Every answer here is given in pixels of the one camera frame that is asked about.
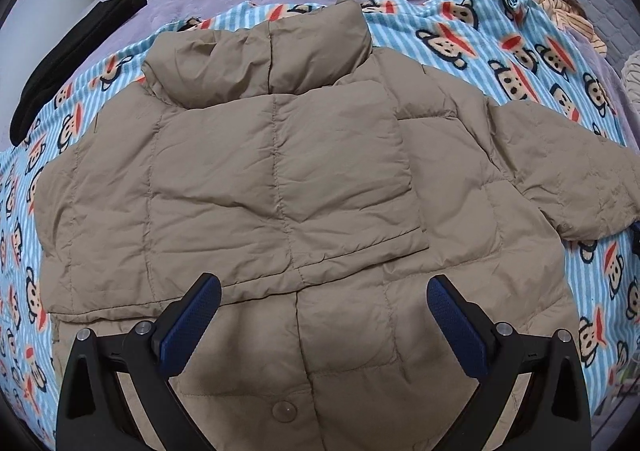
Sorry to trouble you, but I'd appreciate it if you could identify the khaki puffer jacket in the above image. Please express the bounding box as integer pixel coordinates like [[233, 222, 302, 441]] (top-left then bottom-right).
[[37, 0, 640, 451]]

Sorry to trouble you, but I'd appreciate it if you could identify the round cream cushion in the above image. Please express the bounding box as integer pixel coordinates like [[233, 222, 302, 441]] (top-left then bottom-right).
[[621, 51, 640, 113]]

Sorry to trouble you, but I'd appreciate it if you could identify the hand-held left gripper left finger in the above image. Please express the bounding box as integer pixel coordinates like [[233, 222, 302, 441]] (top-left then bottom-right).
[[55, 272, 223, 451]]

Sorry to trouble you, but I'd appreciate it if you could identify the blue striped monkey-print blanket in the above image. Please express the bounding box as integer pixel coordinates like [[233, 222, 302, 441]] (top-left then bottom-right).
[[0, 0, 640, 437]]

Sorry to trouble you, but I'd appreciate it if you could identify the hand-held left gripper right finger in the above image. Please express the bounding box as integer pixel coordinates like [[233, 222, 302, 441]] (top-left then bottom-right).
[[426, 273, 592, 451]]

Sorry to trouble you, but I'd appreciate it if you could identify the black garment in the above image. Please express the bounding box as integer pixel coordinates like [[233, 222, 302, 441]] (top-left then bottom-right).
[[9, 0, 148, 147]]

